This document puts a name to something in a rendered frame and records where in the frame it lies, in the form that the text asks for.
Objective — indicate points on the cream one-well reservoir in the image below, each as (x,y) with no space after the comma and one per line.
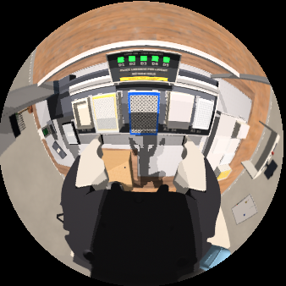
(83,114)

